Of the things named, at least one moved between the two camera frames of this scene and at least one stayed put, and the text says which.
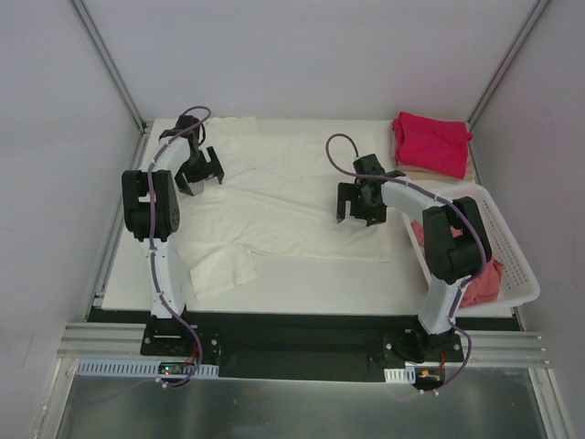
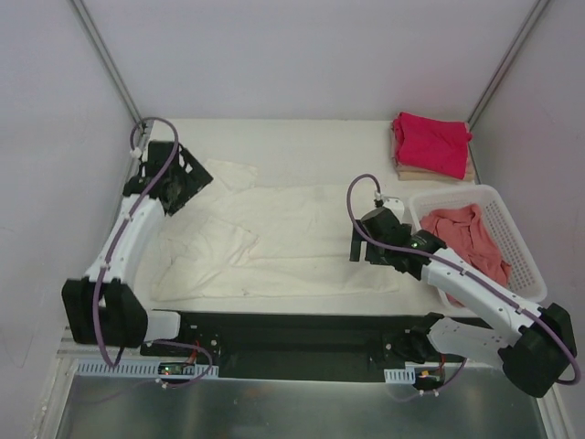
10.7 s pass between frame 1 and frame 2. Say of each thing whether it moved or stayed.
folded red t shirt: stayed
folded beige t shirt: stayed
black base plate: stayed
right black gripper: moved
